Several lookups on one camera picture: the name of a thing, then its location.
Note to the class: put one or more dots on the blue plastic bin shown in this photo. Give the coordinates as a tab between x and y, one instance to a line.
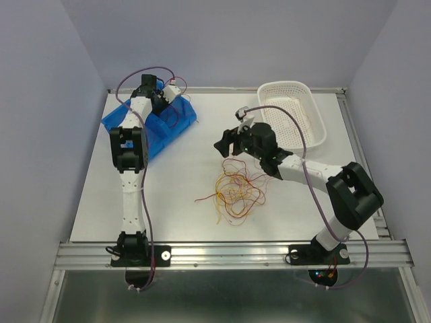
162	130

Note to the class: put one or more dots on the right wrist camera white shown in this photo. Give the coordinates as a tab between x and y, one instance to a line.
245	118

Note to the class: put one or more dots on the aluminium front rail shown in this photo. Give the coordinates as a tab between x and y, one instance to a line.
227	255

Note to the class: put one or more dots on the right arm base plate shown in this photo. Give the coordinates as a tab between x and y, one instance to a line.
315	255

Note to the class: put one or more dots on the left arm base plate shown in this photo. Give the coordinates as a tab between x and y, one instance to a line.
162	257

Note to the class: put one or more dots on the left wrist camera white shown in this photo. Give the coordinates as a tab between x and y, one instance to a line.
170	92

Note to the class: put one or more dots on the white perforated basket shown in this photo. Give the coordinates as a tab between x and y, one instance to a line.
292	113

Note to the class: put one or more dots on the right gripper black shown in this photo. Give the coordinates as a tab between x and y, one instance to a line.
229	136

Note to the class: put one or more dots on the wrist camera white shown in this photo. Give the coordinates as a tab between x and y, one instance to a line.
245	118
170	92

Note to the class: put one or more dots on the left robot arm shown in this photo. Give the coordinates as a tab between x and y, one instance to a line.
130	156

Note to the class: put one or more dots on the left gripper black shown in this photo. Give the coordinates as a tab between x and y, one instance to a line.
165	105

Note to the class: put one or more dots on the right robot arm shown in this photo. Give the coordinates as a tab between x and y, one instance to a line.
353	195

